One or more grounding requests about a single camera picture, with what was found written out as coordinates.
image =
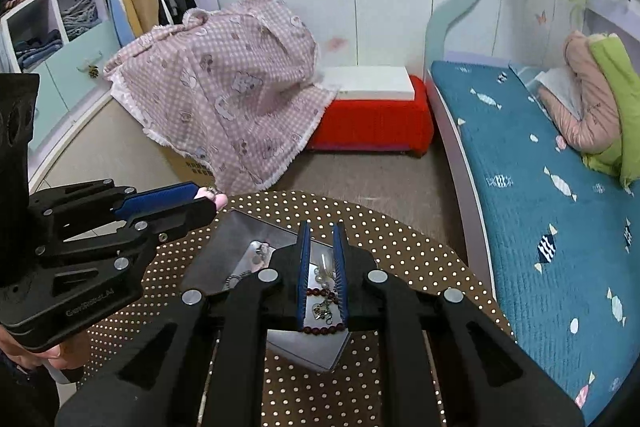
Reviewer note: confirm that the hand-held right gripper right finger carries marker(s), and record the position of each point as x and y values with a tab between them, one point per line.
341	267

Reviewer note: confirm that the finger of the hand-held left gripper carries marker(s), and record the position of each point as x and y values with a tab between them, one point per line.
155	198
180	219

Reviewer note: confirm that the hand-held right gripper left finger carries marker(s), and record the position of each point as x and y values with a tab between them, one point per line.
303	267

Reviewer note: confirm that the dark grey box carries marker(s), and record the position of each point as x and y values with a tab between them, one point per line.
235	237

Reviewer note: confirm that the person's left hand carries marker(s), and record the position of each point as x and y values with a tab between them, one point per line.
55	359

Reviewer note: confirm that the cardboard box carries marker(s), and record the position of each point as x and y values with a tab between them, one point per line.
187	164

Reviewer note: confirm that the brown polka-dot tablecloth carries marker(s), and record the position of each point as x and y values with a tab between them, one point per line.
400	257

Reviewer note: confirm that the pink checked cloth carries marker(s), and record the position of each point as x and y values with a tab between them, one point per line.
225	82

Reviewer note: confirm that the pinecone drawer knob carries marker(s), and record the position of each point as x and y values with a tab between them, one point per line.
92	71

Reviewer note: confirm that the red stool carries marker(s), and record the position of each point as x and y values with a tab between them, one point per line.
370	122

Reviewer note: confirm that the teal drawer unit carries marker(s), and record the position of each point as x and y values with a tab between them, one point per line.
65	62

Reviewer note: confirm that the folded blue jeans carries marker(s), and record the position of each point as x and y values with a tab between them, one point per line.
37	49

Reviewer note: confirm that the blue candy-print mattress cover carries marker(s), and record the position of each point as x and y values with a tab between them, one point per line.
525	207

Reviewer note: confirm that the folded grey clothes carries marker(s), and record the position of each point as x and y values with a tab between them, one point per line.
80	17

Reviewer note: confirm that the faint pink butterfly sticker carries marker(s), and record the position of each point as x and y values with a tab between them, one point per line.
337	44

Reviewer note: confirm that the white pillow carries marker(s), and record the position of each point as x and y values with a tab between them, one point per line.
555	87

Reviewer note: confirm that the pink and green quilt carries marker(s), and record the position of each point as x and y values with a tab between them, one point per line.
590	107

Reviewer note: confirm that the small pink butterfly sticker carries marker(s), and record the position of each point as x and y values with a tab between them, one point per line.
541	18

